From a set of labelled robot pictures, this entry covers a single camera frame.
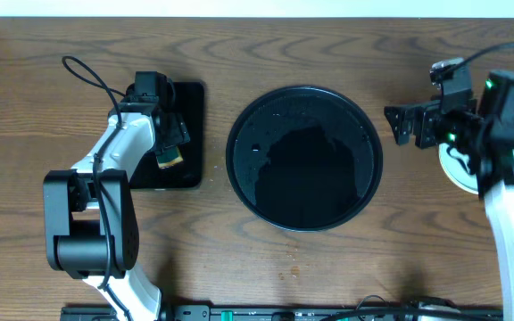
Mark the mint plate with stain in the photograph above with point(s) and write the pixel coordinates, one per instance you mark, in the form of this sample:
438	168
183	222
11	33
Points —
455	167

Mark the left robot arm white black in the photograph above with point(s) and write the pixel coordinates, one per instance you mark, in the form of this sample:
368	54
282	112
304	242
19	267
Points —
91	225

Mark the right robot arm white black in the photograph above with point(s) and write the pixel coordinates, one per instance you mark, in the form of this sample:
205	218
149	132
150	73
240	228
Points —
483	130

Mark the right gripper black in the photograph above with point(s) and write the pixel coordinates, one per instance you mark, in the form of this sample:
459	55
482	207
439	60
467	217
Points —
425	118

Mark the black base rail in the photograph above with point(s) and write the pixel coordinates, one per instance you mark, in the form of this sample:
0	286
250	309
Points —
372	307

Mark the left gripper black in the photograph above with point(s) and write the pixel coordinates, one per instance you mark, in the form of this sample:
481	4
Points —
175	134

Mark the black rectangular tray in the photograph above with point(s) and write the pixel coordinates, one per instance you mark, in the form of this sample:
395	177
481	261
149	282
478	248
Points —
188	173

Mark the yellow green scrub sponge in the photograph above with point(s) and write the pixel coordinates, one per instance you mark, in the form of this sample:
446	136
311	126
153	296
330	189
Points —
169	158

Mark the black round tray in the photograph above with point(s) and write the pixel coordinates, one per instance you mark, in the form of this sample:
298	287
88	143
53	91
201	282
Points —
304	158

